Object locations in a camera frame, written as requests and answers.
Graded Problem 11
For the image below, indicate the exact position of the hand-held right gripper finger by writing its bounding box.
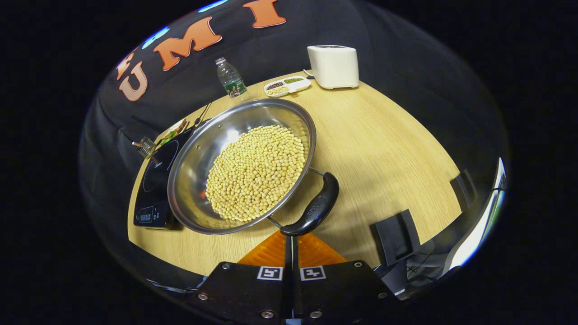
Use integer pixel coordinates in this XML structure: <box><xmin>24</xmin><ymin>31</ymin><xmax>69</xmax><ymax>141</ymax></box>
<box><xmin>187</xmin><ymin>230</ymin><xmax>292</xmax><ymax>322</ymax></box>
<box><xmin>292</xmin><ymin>232</ymin><xmax>398</xmax><ymax>322</ymax></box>

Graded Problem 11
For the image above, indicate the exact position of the steel pot with black handle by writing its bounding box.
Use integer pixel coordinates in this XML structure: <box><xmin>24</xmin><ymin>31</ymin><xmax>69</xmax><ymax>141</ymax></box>
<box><xmin>167</xmin><ymin>98</ymin><xmax>340</xmax><ymax>237</ymax></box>

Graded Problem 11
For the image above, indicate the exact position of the black induction cooktop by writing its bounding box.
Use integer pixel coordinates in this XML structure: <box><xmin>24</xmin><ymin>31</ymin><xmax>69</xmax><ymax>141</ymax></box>
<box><xmin>133</xmin><ymin>120</ymin><xmax>213</xmax><ymax>229</ymax></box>

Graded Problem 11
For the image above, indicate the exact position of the pile of yellow soybeans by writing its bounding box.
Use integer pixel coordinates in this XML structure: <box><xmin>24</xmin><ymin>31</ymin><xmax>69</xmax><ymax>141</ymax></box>
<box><xmin>205</xmin><ymin>125</ymin><xmax>308</xmax><ymax>223</ymax></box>

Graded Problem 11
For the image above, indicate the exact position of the sandwich on white plate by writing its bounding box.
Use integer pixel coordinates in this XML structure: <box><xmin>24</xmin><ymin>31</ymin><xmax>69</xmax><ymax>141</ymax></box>
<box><xmin>158</xmin><ymin>118</ymin><xmax>190</xmax><ymax>145</ymax></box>

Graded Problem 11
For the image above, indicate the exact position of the white divided dish of beans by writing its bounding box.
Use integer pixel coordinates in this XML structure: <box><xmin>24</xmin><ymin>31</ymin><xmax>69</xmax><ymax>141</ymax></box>
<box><xmin>264</xmin><ymin>76</ymin><xmax>312</xmax><ymax>98</ymax></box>

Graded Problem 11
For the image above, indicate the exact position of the clear plastic water bottle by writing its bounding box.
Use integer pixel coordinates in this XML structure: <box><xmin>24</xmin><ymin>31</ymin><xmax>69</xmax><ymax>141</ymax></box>
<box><xmin>215</xmin><ymin>57</ymin><xmax>248</xmax><ymax>99</ymax></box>

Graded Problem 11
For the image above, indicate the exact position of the black backdrop cloth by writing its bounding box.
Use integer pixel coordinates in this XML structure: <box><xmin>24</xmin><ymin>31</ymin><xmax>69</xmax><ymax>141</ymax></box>
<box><xmin>79</xmin><ymin>0</ymin><xmax>508</xmax><ymax>289</ymax></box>

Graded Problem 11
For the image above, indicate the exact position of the black power cable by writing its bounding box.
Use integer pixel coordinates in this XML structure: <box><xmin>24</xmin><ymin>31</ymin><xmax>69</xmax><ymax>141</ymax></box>
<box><xmin>194</xmin><ymin>102</ymin><xmax>213</xmax><ymax>129</ymax></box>

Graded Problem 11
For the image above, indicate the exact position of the metal wire holder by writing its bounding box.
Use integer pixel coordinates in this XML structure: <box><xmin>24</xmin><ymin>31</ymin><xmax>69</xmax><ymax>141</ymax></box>
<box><xmin>132</xmin><ymin>135</ymin><xmax>158</xmax><ymax>158</ymax></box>

